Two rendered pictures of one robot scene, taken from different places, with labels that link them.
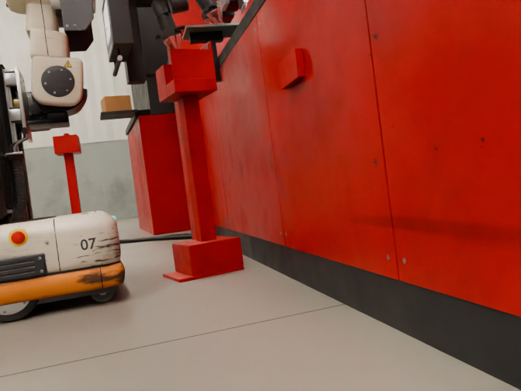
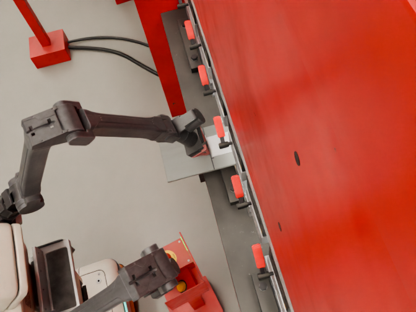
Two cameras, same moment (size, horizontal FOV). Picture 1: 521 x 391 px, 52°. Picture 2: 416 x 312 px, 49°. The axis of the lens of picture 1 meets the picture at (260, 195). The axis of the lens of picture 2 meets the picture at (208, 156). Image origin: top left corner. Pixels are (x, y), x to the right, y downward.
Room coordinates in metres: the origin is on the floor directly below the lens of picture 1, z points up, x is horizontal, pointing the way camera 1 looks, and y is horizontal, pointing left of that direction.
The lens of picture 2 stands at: (1.59, -0.08, 2.43)
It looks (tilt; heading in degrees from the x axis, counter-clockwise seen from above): 62 degrees down; 11
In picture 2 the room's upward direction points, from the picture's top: 13 degrees counter-clockwise
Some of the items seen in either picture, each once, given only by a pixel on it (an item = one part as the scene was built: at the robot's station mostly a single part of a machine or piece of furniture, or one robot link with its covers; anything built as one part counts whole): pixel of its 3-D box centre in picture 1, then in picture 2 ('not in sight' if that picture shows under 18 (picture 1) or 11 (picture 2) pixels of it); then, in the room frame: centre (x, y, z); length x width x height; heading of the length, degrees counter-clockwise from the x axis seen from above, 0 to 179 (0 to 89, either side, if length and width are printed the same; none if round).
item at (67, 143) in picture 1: (74, 191); (26, 12); (3.78, 1.31, 0.42); 0.25 x 0.20 x 0.83; 104
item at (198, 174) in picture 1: (197, 168); (189, 291); (2.00, 0.22, 0.39); 0.06 x 0.06 x 0.54; 27
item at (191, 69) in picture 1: (184, 72); (176, 271); (2.00, 0.22, 0.75); 0.20 x 0.16 x 0.18; 27
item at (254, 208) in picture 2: not in sight; (268, 207); (2.05, -0.12, 1.26); 0.15 x 0.09 x 0.17; 14
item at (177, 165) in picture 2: (213, 31); (197, 151); (2.38, 0.11, 1.00); 0.26 x 0.18 x 0.01; 104
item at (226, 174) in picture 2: not in sight; (226, 167); (2.36, 0.01, 0.89); 0.30 x 0.05 x 0.03; 14
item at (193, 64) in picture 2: not in sight; (189, 44); (2.98, 0.17, 0.89); 0.30 x 0.05 x 0.03; 14
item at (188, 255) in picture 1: (201, 257); (193, 307); (1.99, 0.25, 0.06); 0.25 x 0.20 x 0.12; 117
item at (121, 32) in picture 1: (116, 25); not in sight; (3.45, 0.77, 1.42); 0.45 x 0.12 x 0.36; 19
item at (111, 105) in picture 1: (117, 107); not in sight; (4.31, 1.05, 1.05); 0.30 x 0.28 x 0.14; 18
